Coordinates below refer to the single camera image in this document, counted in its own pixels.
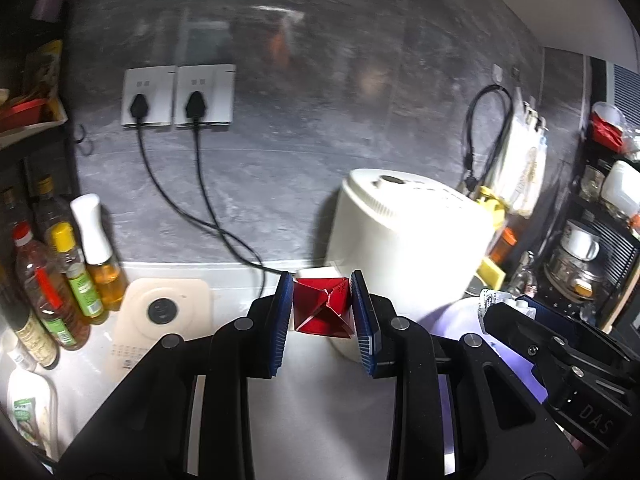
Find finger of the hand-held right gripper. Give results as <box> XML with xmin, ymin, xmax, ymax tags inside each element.
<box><xmin>517</xmin><ymin>296</ymin><xmax>583</xmax><ymax>346</ymax></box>
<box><xmin>482</xmin><ymin>302</ymin><xmax>568</xmax><ymax>378</ymax></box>

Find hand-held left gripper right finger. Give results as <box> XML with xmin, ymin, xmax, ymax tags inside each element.
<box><xmin>350</xmin><ymin>269</ymin><xmax>586</xmax><ymax>480</ymax></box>

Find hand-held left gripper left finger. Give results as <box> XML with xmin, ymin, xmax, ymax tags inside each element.
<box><xmin>56</xmin><ymin>272</ymin><xmax>294</xmax><ymax>480</ymax></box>

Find clear plastic piece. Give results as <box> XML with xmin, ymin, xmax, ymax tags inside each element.
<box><xmin>477</xmin><ymin>287</ymin><xmax>517</xmax><ymax>318</ymax></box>

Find red paper carton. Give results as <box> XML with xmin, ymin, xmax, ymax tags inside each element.
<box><xmin>291</xmin><ymin>276</ymin><xmax>357</xmax><ymax>339</ymax></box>

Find purple plastic basin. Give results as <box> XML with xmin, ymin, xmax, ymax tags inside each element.
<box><xmin>415</xmin><ymin>295</ymin><xmax>551</xmax><ymax>468</ymax></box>

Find clear glass bottle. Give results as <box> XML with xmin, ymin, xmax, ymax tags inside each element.
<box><xmin>507</xmin><ymin>250</ymin><xmax>538</xmax><ymax>298</ymax></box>

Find glass pot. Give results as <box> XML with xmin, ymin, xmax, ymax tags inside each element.
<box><xmin>544</xmin><ymin>247</ymin><xmax>608</xmax><ymax>302</ymax></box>

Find yellow sponge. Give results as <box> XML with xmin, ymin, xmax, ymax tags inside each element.
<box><xmin>475</xmin><ymin>256</ymin><xmax>508</xmax><ymax>296</ymax></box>

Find wooden cutting board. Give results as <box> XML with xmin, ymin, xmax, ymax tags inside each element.
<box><xmin>597</xmin><ymin>270</ymin><xmax>640</xmax><ymax>333</ymax></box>

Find white enamel mug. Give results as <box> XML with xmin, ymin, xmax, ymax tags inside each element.
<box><xmin>560</xmin><ymin>220</ymin><xmax>600</xmax><ymax>261</ymax></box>

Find orange bottle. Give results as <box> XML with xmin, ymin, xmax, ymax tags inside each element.
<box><xmin>490</xmin><ymin>227</ymin><xmax>516</xmax><ymax>267</ymax></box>

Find black dish rack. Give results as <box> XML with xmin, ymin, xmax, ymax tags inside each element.
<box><xmin>565</xmin><ymin>105</ymin><xmax>640</xmax><ymax>333</ymax></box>

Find white air fryer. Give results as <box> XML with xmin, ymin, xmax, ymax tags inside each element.
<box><xmin>296</xmin><ymin>168</ymin><xmax>503</xmax><ymax>363</ymax></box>

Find yellow lidded container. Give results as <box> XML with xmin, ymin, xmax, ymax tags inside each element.
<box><xmin>475</xmin><ymin>185</ymin><xmax>506</xmax><ymax>231</ymax></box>

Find beige flat kitchen appliance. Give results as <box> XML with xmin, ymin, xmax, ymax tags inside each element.
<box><xmin>111</xmin><ymin>278</ymin><xmax>211</xmax><ymax>386</ymax></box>

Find clear glass cup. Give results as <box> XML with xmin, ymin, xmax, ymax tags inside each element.
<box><xmin>580</xmin><ymin>165</ymin><xmax>606</xmax><ymax>201</ymax></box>

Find white plastic container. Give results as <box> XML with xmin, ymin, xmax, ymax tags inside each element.
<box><xmin>600</xmin><ymin>160</ymin><xmax>640</xmax><ymax>211</ymax></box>

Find hanging white plastic bags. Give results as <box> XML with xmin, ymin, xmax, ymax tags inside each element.
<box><xmin>492</xmin><ymin>87</ymin><xmax>550</xmax><ymax>218</ymax></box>

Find white-top amber spray bottle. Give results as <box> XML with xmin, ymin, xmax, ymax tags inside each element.
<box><xmin>70</xmin><ymin>193</ymin><xmax>128</xmax><ymax>312</ymax></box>

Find red crumpled bag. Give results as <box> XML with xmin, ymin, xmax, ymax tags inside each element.
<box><xmin>590</xmin><ymin>102</ymin><xmax>626</xmax><ymax>151</ymax></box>

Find yellow-cap green-label bottle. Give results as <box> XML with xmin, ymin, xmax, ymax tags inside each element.
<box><xmin>50</xmin><ymin>222</ymin><xmax>108</xmax><ymax>326</ymax></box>

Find red-cap oil bottle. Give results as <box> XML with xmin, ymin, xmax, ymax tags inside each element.
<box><xmin>12</xmin><ymin>222</ymin><xmax>91</xmax><ymax>352</ymax></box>

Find dark beige-label sauce bottle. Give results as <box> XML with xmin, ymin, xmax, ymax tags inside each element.
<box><xmin>0</xmin><ymin>280</ymin><xmax>60</xmax><ymax>370</ymax></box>

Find dark glass bottle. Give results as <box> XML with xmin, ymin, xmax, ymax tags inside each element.
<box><xmin>32</xmin><ymin>175</ymin><xmax>76</xmax><ymax>261</ymax></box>

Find red tray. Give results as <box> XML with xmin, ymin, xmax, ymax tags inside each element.
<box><xmin>0</xmin><ymin>99</ymin><xmax>48</xmax><ymax>132</ymax></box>

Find yellow snack packet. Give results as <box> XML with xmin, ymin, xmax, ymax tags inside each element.
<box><xmin>25</xmin><ymin>40</ymin><xmax>63</xmax><ymax>106</ymax></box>

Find black looped hanging cable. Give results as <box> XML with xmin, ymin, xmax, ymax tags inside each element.
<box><xmin>462</xmin><ymin>85</ymin><xmax>516</xmax><ymax>196</ymax></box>

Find black plug with cable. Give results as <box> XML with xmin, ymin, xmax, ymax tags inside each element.
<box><xmin>129</xmin><ymin>91</ymin><xmax>266</xmax><ymax>281</ymax></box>
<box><xmin>184</xmin><ymin>90</ymin><xmax>286</xmax><ymax>303</ymax></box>

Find white wall socket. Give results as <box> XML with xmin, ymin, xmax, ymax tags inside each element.
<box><xmin>121</xmin><ymin>65</ymin><xmax>177</xmax><ymax>131</ymax></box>
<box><xmin>173</xmin><ymin>63</ymin><xmax>236</xmax><ymax>132</ymax></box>

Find black wall shelf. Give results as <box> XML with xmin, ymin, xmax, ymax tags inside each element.
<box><xmin>0</xmin><ymin>110</ymin><xmax>76</xmax><ymax>196</ymax></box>

